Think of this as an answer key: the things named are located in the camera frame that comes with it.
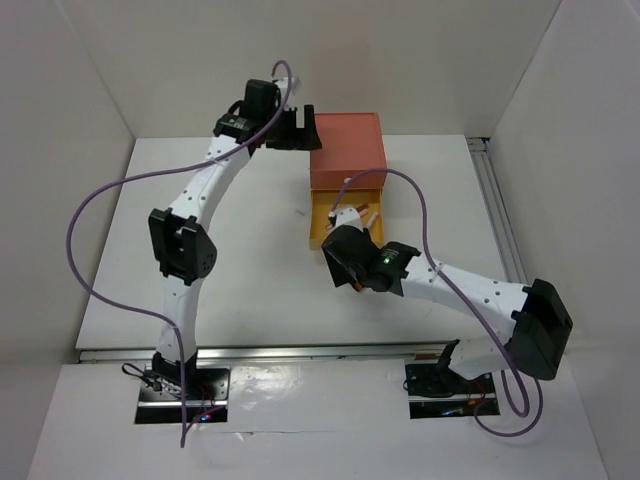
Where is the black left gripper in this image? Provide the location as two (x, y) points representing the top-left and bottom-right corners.
(262, 104), (321, 151)

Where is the yellow drawer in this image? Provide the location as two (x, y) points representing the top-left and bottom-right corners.
(309, 189), (385, 250)

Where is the pink makeup stick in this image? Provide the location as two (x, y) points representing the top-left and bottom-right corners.
(366, 211), (379, 229)

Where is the red lip gloss wand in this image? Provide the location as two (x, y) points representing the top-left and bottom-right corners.
(355, 203), (369, 216)

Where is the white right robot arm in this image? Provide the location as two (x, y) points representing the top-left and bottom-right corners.
(322, 225), (573, 392)

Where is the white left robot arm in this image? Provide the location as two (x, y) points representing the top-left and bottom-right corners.
(148, 78), (322, 399)

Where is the coral three-tier drawer organizer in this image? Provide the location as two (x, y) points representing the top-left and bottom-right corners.
(310, 112), (387, 191)

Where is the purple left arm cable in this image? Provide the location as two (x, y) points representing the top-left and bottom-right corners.
(67, 60), (294, 448)

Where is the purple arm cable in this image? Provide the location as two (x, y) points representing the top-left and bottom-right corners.
(329, 168), (545, 439)
(67, 60), (294, 448)

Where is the aluminium front rail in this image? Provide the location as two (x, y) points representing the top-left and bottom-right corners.
(78, 342), (447, 364)

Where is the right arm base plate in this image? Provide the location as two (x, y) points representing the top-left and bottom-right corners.
(402, 363), (500, 420)

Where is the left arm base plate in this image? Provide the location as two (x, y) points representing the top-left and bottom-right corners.
(133, 363), (232, 425)

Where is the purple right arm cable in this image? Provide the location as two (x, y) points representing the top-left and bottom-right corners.
(329, 168), (545, 439)

